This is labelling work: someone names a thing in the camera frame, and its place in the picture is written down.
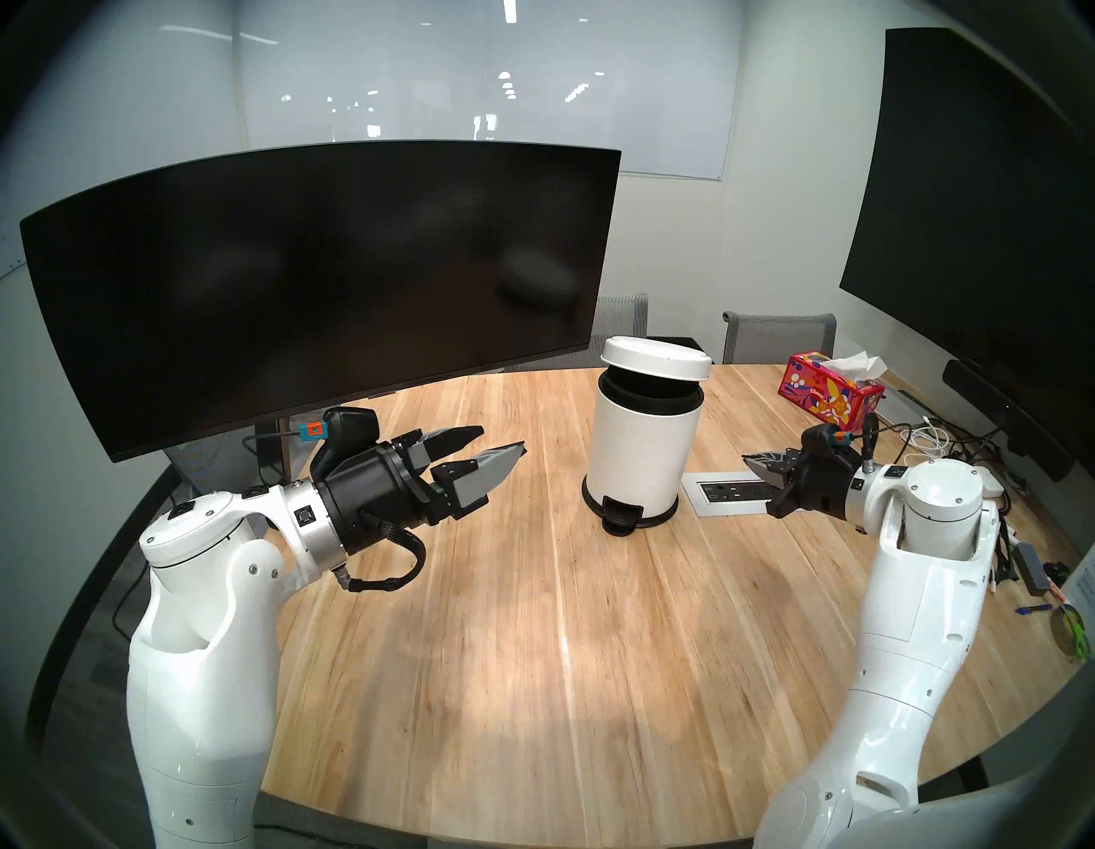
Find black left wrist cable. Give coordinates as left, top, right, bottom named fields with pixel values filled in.
left=334, top=514, right=427, bottom=594

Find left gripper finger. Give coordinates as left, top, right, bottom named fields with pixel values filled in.
left=432, top=442, right=527, bottom=520
left=402, top=424, right=485, bottom=472

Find large black wall television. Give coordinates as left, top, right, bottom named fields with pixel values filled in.
left=840, top=27, right=1095, bottom=480

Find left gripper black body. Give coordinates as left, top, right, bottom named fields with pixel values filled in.
left=317, top=441, right=459, bottom=553

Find black video sound bar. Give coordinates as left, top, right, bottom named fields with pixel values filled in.
left=943, top=358, right=1074, bottom=482

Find silver laptop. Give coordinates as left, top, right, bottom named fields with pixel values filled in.
left=873, top=385, right=935, bottom=431

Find green handled scissors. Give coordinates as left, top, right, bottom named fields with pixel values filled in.
left=1052, top=602, right=1092, bottom=660

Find black floor power cable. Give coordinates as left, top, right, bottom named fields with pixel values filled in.
left=111, top=492, right=181, bottom=651

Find white charging cable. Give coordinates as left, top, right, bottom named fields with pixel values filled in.
left=898, top=424, right=1002, bottom=593

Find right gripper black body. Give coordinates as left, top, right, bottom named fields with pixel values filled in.
left=787, top=445, right=863, bottom=521

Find silver table outlet panel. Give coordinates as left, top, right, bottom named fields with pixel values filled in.
left=681, top=471, right=784, bottom=519

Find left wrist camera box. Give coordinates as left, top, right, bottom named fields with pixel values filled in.
left=295, top=407, right=382, bottom=480

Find black folding laptop stand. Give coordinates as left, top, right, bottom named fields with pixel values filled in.
left=992, top=514, right=1021, bottom=583

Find white glass whiteboard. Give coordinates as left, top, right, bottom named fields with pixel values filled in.
left=235, top=0, right=743, bottom=182

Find grey adapter block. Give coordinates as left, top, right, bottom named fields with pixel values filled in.
left=1014, top=541, right=1051, bottom=595

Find red patterned tissue box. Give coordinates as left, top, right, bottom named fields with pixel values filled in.
left=778, top=351, right=888, bottom=436

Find white pedal trash can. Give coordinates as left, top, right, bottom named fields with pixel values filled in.
left=582, top=335, right=713, bottom=537

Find curved black computer monitor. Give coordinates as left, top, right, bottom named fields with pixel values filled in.
left=19, top=141, right=623, bottom=463

